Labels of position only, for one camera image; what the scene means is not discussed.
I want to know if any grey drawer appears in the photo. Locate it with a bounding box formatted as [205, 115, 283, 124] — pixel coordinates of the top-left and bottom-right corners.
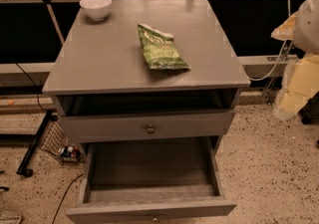
[66, 137, 236, 224]
[60, 110, 234, 143]

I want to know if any white ceramic bowl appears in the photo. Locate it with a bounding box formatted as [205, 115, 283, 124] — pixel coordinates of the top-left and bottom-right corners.
[80, 0, 112, 21]

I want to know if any wire mesh basket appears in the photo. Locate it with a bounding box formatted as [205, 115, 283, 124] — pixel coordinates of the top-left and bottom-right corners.
[40, 121, 81, 163]

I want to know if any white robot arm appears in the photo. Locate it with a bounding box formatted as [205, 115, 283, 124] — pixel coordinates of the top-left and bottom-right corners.
[271, 0, 319, 119]

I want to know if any black metal bar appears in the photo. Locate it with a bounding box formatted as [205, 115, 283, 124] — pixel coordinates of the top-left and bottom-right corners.
[16, 111, 53, 177]

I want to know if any black floor cable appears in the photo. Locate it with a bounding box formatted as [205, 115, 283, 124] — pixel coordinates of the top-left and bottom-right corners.
[50, 172, 85, 224]

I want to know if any grey top drawer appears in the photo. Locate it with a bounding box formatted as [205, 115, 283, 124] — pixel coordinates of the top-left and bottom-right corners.
[60, 110, 234, 143]

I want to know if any grey wooden drawer cabinet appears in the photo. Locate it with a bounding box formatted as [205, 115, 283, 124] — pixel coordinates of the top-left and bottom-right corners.
[42, 0, 251, 156]

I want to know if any green chip bag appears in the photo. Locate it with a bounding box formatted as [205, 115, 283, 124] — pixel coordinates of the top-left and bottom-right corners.
[138, 24, 190, 71]

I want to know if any white cable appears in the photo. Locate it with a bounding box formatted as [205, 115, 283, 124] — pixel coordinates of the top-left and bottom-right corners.
[248, 0, 293, 82]

